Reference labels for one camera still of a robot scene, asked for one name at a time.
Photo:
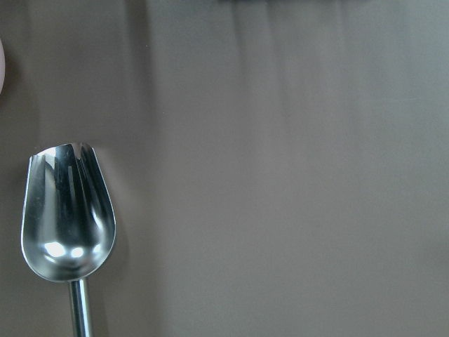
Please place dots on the pink bowl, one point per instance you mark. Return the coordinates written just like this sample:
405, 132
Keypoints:
2, 66

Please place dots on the steel ice scoop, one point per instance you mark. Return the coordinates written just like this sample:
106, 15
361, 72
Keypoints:
68, 222

